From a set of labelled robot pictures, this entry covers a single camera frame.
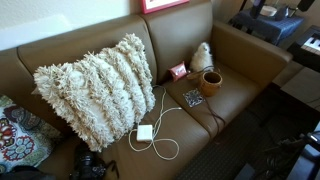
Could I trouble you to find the red framed picture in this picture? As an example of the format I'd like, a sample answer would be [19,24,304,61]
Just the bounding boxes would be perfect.
[139,0,190,15]

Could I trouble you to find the black object on blue cloth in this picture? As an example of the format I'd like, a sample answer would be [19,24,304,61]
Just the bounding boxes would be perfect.
[274,5,300,21]

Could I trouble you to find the brown woven bag with strap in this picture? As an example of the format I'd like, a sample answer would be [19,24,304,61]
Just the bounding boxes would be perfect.
[186,65,227,136]

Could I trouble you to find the blue white patterned tile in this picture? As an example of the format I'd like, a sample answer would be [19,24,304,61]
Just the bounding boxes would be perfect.
[182,87,205,108]

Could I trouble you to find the black piano keyboard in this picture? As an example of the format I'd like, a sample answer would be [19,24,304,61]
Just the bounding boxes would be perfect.
[287,24,320,73]

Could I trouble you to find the brown leather sofa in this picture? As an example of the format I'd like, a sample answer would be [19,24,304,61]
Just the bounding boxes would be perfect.
[0,0,294,180]

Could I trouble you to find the black robot stand base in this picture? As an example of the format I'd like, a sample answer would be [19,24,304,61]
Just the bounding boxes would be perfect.
[233,121,320,180]

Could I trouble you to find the blue cloth covered table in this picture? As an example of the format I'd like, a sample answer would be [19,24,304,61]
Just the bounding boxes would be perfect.
[228,9,305,46]

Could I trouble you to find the white charger cable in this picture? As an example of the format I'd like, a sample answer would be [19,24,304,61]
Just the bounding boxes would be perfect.
[128,84,183,162]

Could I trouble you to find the white power adapter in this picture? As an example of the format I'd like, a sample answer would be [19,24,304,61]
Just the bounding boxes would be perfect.
[136,124,154,144]

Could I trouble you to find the white round bowl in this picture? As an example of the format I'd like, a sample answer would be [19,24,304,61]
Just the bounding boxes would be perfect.
[259,5,278,18]

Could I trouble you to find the colourful floral pillow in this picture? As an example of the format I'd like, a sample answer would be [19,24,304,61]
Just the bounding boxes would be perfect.
[0,94,63,174]

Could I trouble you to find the black Sony camera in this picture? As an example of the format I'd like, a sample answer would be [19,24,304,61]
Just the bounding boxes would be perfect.
[69,143,108,180]

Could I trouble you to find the white shaggy pillow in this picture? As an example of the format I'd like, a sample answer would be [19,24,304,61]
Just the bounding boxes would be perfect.
[33,33,157,153]

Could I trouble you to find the white fluffy toy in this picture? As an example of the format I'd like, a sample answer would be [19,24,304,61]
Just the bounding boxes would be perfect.
[189,41,214,74]

